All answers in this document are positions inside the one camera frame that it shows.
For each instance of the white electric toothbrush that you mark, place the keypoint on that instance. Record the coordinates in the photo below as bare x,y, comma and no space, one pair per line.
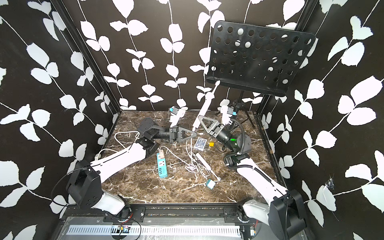
207,166

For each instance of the blue playing card box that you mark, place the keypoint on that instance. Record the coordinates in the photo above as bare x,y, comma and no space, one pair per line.
200,144

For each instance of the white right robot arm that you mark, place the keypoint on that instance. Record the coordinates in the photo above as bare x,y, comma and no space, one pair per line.
238,159

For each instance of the black music stand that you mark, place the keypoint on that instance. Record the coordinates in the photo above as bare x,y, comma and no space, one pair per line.
257,59

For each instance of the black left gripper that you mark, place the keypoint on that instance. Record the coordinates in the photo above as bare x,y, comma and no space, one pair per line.
175,135

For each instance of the black front rail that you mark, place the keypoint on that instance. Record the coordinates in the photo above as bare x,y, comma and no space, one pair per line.
237,213

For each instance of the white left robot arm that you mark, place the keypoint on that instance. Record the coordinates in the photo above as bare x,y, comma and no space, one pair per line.
85,183

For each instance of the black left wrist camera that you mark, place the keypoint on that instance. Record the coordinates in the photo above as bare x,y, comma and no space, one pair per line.
176,114

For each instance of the pink electric toothbrush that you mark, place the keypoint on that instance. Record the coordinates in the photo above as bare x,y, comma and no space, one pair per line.
208,99

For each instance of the teal power strip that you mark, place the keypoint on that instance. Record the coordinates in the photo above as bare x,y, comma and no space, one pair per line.
162,168

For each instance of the teal wall charger cube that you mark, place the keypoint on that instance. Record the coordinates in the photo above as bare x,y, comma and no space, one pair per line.
210,184

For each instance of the pink wall charger cube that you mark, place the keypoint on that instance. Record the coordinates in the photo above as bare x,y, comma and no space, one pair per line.
160,154

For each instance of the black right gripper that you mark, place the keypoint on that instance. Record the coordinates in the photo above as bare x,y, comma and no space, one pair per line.
222,135

